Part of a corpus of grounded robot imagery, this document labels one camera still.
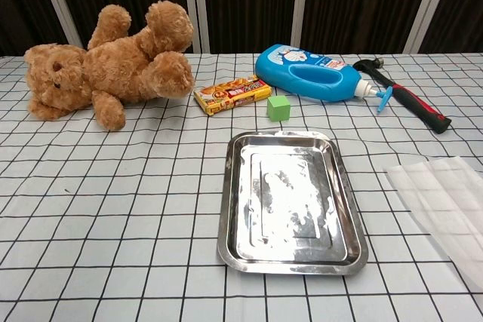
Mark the white black grid tablecloth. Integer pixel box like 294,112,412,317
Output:
0,52,483,322

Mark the brown plush teddy bear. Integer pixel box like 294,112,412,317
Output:
24,0,196,132

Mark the yellow red snack box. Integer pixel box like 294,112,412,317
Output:
193,75,273,116

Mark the dark folding partition screen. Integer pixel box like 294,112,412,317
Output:
0,0,483,57

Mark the blue detergent bottle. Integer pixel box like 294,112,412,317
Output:
254,43,395,113

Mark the black red claw hammer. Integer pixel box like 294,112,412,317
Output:
352,57,453,135

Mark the shiny metal tray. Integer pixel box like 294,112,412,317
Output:
217,130,369,275

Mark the green cube block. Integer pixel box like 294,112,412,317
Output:
266,95,291,123

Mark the white cloth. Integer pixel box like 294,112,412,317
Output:
383,155,483,296

